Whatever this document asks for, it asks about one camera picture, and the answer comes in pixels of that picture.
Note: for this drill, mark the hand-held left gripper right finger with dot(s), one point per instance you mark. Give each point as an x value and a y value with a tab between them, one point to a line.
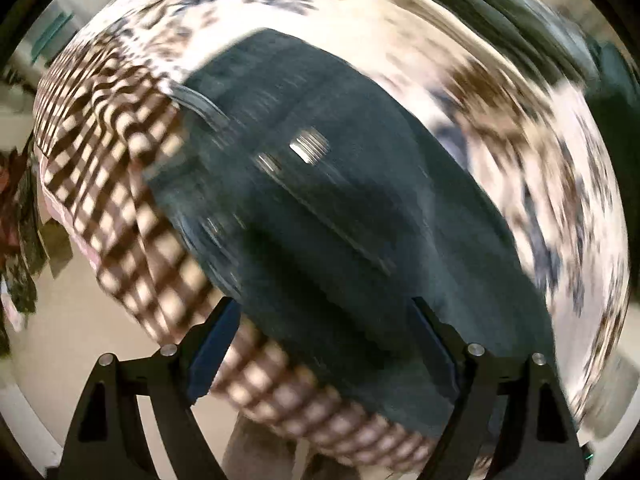
434	345

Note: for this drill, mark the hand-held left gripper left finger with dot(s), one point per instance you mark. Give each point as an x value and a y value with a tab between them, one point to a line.
216	347

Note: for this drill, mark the dark blue jeans pants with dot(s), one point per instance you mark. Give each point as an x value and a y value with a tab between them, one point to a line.
330	220

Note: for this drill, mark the brown checkered blanket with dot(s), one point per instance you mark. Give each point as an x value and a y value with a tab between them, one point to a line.
125	170

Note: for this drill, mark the floral printed bedsheet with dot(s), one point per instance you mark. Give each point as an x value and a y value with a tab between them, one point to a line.
525	125

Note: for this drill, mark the dark green cloth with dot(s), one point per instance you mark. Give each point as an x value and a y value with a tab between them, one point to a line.
545	25

